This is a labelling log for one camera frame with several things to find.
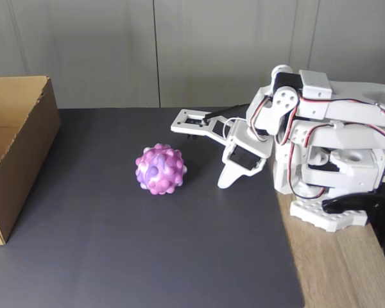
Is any pink purple knobby ball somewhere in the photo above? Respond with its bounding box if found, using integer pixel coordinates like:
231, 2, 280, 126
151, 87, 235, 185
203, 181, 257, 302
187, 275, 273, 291
134, 143, 189, 196

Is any brown cardboard box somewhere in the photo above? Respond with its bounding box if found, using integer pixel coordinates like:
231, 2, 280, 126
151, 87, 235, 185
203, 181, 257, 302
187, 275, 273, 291
0, 75, 62, 246

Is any black table mat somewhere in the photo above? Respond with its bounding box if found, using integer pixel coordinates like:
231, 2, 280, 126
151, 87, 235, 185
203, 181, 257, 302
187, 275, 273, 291
0, 107, 306, 308

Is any black table clamp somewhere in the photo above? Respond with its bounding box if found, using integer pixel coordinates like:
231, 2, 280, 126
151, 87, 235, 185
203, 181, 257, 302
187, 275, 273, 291
321, 195, 385, 248

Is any black camera cable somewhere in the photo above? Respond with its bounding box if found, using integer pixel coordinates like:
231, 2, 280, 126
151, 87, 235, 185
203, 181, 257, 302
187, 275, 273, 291
200, 103, 251, 126

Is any small black camera module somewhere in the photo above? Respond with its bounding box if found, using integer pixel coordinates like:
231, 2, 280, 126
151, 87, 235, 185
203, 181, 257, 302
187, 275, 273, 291
185, 115, 207, 141

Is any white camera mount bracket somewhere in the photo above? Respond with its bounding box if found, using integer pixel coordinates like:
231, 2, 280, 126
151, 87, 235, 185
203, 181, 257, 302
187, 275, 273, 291
170, 108, 235, 148

